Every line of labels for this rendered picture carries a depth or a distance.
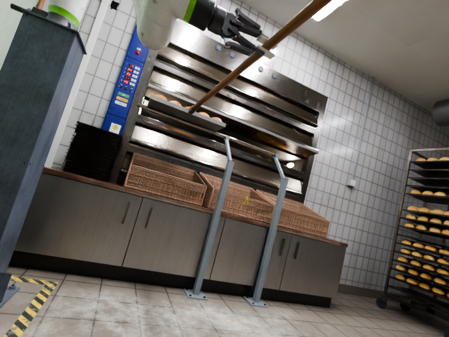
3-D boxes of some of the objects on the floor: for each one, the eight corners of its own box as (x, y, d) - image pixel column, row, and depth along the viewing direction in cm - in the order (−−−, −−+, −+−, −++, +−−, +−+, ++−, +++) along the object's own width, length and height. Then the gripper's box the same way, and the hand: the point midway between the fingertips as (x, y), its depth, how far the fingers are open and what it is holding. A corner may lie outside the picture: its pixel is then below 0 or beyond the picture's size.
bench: (33, 242, 191) (59, 167, 198) (294, 285, 275) (307, 231, 281) (-2, 269, 138) (36, 165, 145) (335, 311, 222) (349, 244, 229)
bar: (85, 266, 173) (137, 103, 187) (248, 289, 217) (281, 156, 231) (77, 285, 144) (140, 90, 158) (268, 307, 188) (304, 154, 202)
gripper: (214, 1, 84) (274, 36, 92) (200, 45, 82) (262, 77, 90) (222, -14, 77) (286, 25, 85) (207, 34, 75) (274, 69, 83)
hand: (266, 47), depth 87 cm, fingers closed on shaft, 3 cm apart
